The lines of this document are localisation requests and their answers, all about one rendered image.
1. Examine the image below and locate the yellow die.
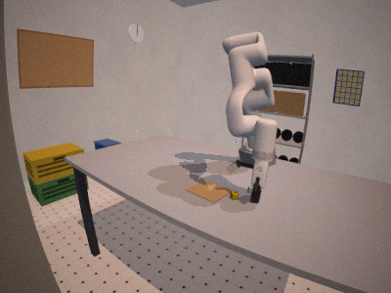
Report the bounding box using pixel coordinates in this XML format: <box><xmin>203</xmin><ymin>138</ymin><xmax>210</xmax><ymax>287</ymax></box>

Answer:
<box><xmin>231</xmin><ymin>191</ymin><xmax>239</xmax><ymax>200</ymax></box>

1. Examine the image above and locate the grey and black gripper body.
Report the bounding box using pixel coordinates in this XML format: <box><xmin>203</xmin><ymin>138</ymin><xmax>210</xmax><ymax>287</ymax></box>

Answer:
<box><xmin>251</xmin><ymin>156</ymin><xmax>273</xmax><ymax>188</ymax></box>

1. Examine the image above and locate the orange mat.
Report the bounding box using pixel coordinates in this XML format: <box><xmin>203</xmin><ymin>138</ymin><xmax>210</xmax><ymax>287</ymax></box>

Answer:
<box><xmin>186</xmin><ymin>180</ymin><xmax>233</xmax><ymax>203</ymax></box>

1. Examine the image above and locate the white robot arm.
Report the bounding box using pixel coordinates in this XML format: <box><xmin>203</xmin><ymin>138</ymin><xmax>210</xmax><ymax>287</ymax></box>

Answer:
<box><xmin>223</xmin><ymin>32</ymin><xmax>278</xmax><ymax>160</ymax></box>

